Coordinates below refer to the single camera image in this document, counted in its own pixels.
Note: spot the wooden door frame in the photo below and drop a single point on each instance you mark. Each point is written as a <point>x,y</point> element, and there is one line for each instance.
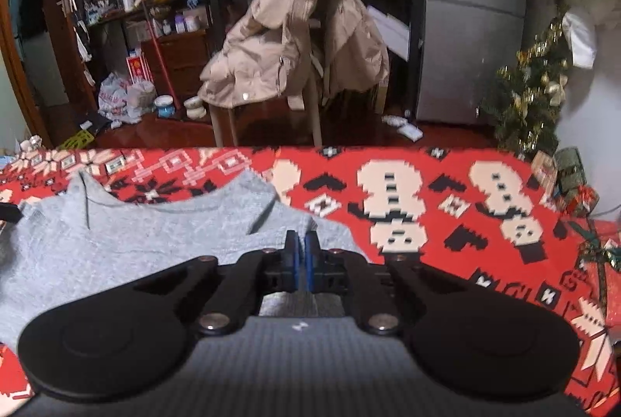
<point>48,9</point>

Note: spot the white hanging cloth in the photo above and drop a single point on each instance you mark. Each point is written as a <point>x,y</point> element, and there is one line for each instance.
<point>580,39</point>

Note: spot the green gift box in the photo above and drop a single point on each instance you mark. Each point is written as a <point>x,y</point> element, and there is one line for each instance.
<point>570,169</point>

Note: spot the large red gift box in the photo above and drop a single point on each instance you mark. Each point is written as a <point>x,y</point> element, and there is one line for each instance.
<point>609,232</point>

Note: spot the beige jacket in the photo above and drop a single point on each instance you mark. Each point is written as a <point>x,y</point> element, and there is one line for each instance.
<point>291,34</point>

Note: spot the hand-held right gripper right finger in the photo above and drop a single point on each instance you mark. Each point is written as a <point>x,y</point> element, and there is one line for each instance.
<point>309,271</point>

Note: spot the brown gift box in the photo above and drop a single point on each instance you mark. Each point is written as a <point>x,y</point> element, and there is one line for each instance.
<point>543,167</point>

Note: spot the grey sweater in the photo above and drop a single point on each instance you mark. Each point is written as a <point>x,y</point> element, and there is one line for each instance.
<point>145,242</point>

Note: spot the black desk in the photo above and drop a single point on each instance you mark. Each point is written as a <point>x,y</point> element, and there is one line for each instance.
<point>416,34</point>

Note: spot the silver refrigerator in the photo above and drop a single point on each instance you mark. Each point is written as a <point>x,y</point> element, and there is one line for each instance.
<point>461,48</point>

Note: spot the yellow-green basket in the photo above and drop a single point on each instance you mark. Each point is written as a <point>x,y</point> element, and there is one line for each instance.
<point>76,139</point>

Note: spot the white box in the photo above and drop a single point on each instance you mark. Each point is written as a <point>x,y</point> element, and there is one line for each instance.
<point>388,31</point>

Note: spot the small red gift box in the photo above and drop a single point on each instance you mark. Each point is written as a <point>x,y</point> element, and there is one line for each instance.
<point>582,201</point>

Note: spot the small christmas tree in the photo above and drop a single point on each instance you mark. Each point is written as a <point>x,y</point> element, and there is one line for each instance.
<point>529,106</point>

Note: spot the wooden drawer cabinet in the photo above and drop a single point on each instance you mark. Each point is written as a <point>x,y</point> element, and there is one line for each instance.
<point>189,63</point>

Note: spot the white plastic bag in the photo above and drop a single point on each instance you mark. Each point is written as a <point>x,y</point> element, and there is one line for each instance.
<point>121,99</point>

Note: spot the red patterned blanket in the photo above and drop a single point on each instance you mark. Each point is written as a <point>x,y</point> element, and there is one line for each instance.
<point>436,213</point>

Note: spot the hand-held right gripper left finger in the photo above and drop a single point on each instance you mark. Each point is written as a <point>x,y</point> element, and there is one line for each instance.
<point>291,271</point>

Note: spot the red cardboard box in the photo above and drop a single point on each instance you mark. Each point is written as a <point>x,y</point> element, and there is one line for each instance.
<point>138,68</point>

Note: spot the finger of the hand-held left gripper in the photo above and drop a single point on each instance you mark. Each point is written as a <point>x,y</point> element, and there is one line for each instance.
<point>9,213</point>

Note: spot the white floor packets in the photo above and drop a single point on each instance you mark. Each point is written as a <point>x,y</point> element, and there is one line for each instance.
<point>402,128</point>

